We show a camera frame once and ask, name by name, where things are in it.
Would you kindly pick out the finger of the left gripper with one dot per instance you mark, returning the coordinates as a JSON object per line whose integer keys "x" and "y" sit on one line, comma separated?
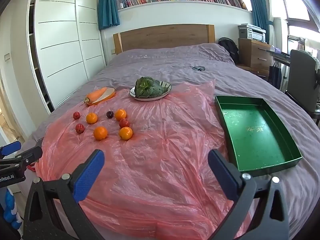
{"x": 10, "y": 148}
{"x": 26, "y": 158}

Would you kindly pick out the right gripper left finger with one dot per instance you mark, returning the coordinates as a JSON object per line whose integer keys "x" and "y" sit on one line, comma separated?
{"x": 41, "y": 217}

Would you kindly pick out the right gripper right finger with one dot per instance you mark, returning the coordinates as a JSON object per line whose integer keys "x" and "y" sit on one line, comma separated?
{"x": 270, "y": 219}

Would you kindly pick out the red fruit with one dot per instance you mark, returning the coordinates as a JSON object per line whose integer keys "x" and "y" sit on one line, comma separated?
{"x": 76, "y": 115}
{"x": 124, "y": 123}
{"x": 79, "y": 128}

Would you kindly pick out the large orange mandarin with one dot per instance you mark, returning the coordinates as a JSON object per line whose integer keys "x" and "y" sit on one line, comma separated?
{"x": 100, "y": 133}

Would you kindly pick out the dark purple plum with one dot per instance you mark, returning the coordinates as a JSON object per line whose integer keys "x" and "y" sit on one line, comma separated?
{"x": 110, "y": 114}

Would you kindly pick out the orange carrot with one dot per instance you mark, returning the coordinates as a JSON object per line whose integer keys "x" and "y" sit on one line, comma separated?
{"x": 94, "y": 95}

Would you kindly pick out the green rectangular tray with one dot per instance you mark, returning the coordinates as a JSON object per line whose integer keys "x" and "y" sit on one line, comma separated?
{"x": 257, "y": 141}

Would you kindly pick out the orange oval dish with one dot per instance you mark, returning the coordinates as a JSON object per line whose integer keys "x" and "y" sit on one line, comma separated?
{"x": 110, "y": 92}

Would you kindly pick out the pink plastic sheet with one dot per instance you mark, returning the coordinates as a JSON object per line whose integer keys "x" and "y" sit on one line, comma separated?
{"x": 157, "y": 184}

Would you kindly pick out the green leafy vegetable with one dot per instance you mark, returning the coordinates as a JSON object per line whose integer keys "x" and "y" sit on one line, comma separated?
{"x": 147, "y": 87}

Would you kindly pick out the white wardrobe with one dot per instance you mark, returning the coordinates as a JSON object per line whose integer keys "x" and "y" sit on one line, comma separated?
{"x": 67, "y": 45}

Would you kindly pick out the grey office chair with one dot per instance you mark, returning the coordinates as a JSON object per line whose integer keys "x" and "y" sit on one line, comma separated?
{"x": 303, "y": 83}

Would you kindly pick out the white patterned plate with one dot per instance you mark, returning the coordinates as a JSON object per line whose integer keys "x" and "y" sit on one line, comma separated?
{"x": 167, "y": 87}

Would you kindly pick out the dark shopping bag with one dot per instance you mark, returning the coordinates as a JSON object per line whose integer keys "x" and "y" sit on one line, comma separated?
{"x": 275, "y": 75}

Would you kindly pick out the left teal curtain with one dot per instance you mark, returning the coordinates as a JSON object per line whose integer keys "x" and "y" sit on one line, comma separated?
{"x": 107, "y": 14}

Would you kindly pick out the teal curtain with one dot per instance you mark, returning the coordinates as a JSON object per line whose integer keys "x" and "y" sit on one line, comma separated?
{"x": 262, "y": 17}
{"x": 107, "y": 14}

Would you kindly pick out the wooden nightstand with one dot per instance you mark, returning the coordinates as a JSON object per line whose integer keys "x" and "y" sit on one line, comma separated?
{"x": 254, "y": 57}

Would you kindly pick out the dark glasses on bed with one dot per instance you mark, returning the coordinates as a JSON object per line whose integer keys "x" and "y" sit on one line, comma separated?
{"x": 199, "y": 68}

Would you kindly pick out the wooden headboard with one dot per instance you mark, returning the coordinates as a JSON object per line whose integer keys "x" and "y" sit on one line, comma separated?
{"x": 164, "y": 36}

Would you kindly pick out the desk with clutter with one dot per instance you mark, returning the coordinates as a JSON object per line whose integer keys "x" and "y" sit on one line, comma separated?
{"x": 293, "y": 43}

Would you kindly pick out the black backpack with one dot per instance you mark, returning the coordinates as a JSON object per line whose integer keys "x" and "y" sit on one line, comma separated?
{"x": 231, "y": 47}

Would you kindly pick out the white printer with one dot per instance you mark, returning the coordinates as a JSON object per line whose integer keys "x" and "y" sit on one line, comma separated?
{"x": 250, "y": 31}

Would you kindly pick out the right teal curtain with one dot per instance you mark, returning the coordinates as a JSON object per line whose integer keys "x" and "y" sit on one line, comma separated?
{"x": 262, "y": 17}

